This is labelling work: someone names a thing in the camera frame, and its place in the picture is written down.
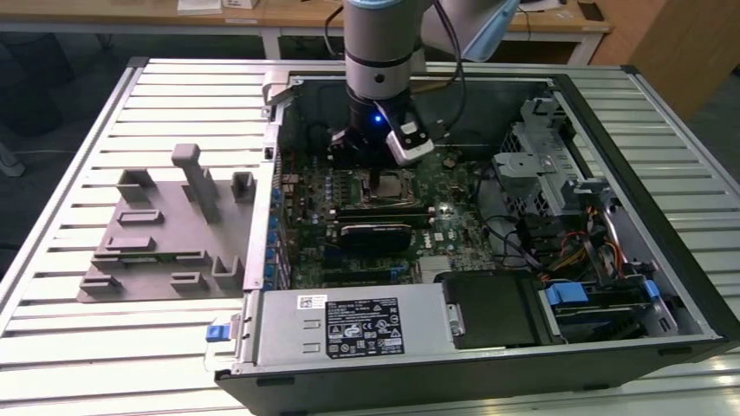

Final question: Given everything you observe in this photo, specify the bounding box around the silver CPU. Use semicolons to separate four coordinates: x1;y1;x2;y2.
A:
375;172;406;199

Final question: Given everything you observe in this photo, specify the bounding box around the CPU socket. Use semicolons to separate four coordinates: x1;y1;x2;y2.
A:
358;168;418;207

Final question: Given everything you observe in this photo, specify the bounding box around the metal socket cover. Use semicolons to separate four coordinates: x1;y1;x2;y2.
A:
361;170;421;207

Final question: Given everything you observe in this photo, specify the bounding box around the black RAM slot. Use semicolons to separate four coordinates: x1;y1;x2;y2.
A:
331;206;434;212
331;218;434;224
331;211;434;217
331;214;434;220

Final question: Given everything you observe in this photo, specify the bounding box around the black shrouded card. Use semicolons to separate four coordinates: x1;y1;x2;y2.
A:
337;222;414;256

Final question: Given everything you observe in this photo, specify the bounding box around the green motherboard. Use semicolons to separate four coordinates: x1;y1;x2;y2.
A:
275;142;521;289

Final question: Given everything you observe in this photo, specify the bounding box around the silver drive cage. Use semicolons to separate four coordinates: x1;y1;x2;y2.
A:
490;97;622;218

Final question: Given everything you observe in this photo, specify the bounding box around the silver chipset heatsink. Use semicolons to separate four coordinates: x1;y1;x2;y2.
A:
418;254;461;278

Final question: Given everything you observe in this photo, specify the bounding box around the pale blue teach pendant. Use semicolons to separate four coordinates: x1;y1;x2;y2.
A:
461;0;519;62

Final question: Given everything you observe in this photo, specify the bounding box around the grey parts rack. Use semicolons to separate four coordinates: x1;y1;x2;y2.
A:
73;142;258;304

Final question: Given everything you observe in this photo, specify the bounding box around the black plastic bay cover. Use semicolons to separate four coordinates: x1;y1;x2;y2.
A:
431;270;565;350

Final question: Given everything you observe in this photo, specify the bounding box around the silver power supply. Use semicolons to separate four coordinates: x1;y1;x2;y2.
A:
253;283;457;365

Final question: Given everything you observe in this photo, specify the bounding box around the hard disk in blue carrier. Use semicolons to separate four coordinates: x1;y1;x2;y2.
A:
539;279;663;344

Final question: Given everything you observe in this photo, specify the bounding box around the blue case latch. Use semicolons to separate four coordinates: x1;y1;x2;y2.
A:
203;318;231;343

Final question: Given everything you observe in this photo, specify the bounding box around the light wooden desk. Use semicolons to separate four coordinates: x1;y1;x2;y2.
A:
0;0;614;66

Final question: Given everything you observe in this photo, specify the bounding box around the black chair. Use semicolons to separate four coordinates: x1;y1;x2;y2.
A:
0;32;75;140

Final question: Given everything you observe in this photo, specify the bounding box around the black PC case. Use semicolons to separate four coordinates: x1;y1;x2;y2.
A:
213;68;740;416

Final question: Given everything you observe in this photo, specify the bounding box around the wooden cabinet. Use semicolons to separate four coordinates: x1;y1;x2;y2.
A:
587;0;740;122

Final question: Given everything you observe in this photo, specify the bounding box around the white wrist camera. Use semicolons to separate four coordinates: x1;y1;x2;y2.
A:
383;120;435;166

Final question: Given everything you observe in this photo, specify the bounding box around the orange yellow wire bundle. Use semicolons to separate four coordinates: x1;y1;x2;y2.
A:
539;229;629;278

